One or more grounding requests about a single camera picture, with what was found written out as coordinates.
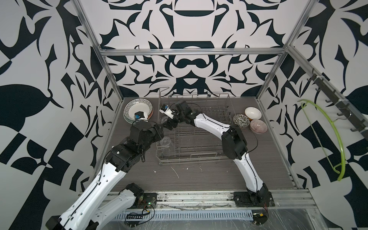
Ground white orange small bowl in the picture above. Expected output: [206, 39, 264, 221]
[244, 107, 262, 120]

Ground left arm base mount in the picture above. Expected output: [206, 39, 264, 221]
[129, 192, 158, 209]

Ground black usb hub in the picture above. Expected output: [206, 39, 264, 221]
[125, 212, 144, 221]

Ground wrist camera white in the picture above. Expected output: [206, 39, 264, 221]
[159, 104, 176, 119]
[134, 111, 148, 121]

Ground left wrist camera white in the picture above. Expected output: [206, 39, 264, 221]
[134, 111, 148, 121]

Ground pink ribbed bowl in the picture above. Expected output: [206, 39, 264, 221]
[250, 119, 268, 134]

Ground black white patterned bowl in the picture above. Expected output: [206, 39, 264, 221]
[233, 114, 250, 128]

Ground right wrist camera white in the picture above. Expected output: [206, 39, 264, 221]
[159, 104, 176, 119]

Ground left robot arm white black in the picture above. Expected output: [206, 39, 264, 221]
[46, 120, 164, 230]

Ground white slotted cable duct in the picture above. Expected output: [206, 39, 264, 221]
[113, 210, 253, 221]

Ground clear smooth plastic cup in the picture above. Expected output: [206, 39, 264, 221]
[160, 116, 171, 125]

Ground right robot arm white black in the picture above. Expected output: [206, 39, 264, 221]
[160, 100, 273, 207]

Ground aluminium frame bars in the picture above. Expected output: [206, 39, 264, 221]
[70, 0, 368, 136]

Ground grey wire dish rack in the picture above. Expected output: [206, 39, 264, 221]
[156, 87, 236, 165]

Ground clear faceted plastic cup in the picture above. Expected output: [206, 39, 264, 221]
[158, 137, 174, 154]

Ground green plastic hanger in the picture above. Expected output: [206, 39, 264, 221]
[298, 99, 346, 182]

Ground black wall hook rail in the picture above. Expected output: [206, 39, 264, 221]
[308, 68, 368, 140]

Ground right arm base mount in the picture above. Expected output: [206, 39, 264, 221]
[233, 191, 275, 208]

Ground small round black device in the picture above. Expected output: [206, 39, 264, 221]
[252, 213, 268, 226]

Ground zigzag rim white bowl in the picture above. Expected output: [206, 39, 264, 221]
[123, 98, 153, 118]

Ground teal red striped bowl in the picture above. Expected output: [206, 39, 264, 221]
[123, 111, 152, 124]

